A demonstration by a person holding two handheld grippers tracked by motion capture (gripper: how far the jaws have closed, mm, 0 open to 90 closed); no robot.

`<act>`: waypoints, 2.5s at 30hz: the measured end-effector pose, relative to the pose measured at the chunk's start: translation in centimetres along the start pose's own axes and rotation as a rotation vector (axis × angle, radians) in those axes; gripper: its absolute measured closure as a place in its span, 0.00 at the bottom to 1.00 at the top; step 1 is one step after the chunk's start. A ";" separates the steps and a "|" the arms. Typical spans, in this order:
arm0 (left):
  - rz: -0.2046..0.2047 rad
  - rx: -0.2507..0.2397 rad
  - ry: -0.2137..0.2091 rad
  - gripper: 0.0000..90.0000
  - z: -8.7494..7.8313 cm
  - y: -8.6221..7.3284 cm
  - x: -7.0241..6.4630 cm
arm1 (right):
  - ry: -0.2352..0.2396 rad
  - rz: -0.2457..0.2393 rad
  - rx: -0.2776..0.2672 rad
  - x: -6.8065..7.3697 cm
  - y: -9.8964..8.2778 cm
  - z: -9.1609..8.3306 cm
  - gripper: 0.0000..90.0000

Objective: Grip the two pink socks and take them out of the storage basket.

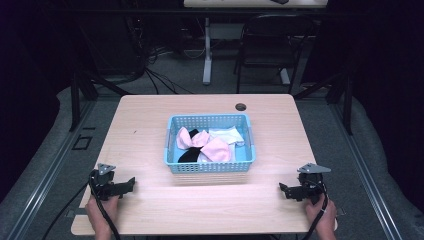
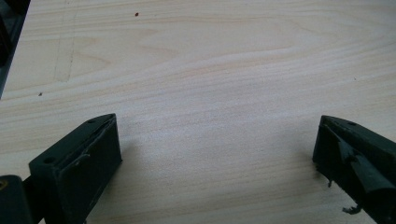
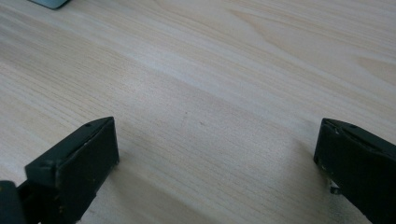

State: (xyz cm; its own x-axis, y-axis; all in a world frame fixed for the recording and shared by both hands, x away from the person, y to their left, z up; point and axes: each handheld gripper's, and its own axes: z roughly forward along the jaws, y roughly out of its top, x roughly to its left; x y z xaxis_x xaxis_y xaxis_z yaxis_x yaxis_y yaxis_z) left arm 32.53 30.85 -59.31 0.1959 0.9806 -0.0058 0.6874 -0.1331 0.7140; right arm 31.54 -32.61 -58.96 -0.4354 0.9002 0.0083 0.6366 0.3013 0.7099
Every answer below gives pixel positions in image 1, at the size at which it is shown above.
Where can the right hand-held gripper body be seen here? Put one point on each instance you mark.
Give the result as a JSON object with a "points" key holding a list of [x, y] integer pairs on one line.
{"points": [[311, 186]]}

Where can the desk with white legs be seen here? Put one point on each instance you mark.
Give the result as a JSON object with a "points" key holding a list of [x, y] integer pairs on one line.
{"points": [[207, 50]]}

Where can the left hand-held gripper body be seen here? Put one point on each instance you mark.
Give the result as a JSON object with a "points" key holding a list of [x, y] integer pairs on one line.
{"points": [[101, 185]]}

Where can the black metal stand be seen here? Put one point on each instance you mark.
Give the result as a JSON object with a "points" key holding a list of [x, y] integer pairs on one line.
{"points": [[347, 103], [76, 100]]}

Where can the person's right hand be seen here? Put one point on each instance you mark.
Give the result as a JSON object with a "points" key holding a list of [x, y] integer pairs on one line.
{"points": [[321, 215]]}

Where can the pink sock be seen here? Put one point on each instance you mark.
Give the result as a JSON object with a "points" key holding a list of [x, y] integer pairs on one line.
{"points": [[186, 138], [216, 150]]}

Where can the white sock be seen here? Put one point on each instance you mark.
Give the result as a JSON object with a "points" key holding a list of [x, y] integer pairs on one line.
{"points": [[230, 135]]}

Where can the black sock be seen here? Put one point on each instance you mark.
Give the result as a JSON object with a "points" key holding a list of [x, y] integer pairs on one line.
{"points": [[190, 155], [194, 133]]}

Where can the black folding chair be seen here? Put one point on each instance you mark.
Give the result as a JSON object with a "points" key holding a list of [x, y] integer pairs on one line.
{"points": [[271, 40]]}

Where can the blue plastic basket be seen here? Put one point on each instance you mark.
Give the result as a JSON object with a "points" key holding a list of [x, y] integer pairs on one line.
{"points": [[173, 156]]}

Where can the metal floor rail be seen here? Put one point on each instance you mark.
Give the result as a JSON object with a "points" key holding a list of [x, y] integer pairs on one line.
{"points": [[366, 173], [43, 183]]}

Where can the person's left hand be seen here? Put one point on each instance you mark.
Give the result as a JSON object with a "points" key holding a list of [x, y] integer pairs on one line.
{"points": [[102, 211]]}

